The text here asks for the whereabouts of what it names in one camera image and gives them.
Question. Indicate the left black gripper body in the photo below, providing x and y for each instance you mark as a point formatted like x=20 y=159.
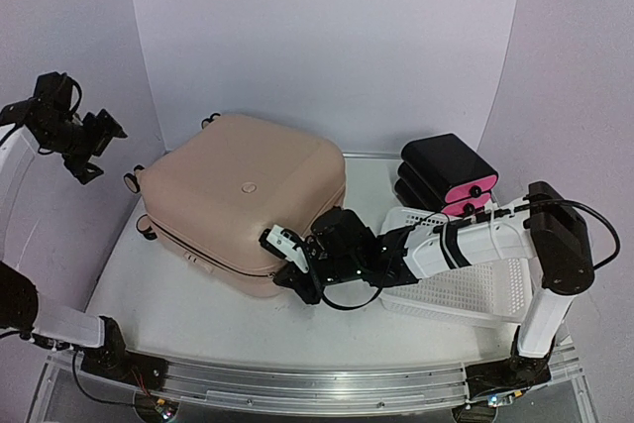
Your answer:
x=74 y=138

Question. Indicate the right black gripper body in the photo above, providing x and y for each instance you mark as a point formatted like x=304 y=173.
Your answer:
x=348 y=266

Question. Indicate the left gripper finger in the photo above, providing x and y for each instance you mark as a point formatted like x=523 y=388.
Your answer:
x=81 y=168
x=109 y=128

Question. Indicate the pink hard-shell suitcase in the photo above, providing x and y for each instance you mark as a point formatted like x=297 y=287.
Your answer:
x=210 y=200

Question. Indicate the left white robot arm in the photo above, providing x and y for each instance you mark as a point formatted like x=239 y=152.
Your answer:
x=25 y=311

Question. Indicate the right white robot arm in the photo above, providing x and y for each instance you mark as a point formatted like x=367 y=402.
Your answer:
x=541 y=226

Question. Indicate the white perforated plastic basket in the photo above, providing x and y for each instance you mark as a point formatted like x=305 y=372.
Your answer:
x=484 y=295

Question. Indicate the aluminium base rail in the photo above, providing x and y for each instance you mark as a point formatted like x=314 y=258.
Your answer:
x=331 y=392

